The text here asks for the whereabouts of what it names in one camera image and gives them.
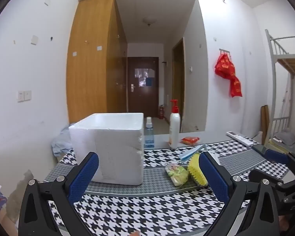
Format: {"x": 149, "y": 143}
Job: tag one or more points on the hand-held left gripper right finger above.
{"x": 213, "y": 177}

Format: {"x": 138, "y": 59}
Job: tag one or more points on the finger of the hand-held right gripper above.
{"x": 265, "y": 177}
{"x": 275, "y": 156}

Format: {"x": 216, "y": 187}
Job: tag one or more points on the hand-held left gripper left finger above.
{"x": 84, "y": 177}

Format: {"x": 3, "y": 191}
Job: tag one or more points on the yellow sponge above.
{"x": 196, "y": 170}

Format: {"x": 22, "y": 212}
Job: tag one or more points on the blue face mask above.
{"x": 190, "y": 153}

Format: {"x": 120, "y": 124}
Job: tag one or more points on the green plastic packet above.
{"x": 178, "y": 174}

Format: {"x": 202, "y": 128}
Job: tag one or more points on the white foam box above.
{"x": 108, "y": 150}

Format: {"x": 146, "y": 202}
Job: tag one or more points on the black phone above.
{"x": 260, "y": 149}

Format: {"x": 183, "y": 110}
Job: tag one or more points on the wooden planks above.
{"x": 265, "y": 123}

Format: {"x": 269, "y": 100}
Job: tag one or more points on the white remote control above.
{"x": 239, "y": 138}

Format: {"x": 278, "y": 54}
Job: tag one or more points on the light blue cloth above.
{"x": 60, "y": 142}

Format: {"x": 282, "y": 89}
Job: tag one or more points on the red snack packet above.
{"x": 189, "y": 140}

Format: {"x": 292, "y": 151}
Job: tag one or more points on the white lotion pump bottle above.
{"x": 174, "y": 130}

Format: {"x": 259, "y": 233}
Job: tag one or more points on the houndstooth tablecloth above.
{"x": 147, "y": 209}

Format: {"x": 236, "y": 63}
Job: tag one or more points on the blue spray bottle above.
{"x": 149, "y": 137}

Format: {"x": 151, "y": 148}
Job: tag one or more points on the red fire extinguisher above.
{"x": 161, "y": 112}

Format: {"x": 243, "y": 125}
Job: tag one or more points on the metal bunk bed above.
{"x": 291, "y": 64}

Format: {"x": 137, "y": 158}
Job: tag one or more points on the wooden side door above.
{"x": 178, "y": 86}

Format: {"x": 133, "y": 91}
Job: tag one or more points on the dark brown door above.
{"x": 143, "y": 98}

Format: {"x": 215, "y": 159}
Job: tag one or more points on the red plastic bags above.
{"x": 227, "y": 70}

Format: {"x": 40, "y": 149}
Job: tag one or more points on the wooden wardrobe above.
{"x": 91, "y": 61}

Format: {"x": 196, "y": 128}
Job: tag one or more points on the paper notices on door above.
{"x": 143, "y": 76}

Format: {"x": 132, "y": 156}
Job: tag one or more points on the ceiling lamp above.
{"x": 149, "y": 21}

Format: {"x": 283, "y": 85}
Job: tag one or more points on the white wall socket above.
{"x": 24, "y": 95}

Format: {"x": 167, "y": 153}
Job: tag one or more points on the metal wall hook rack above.
{"x": 225, "y": 51}

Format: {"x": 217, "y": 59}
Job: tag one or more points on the white wall plate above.
{"x": 34, "y": 39}
{"x": 47, "y": 1}

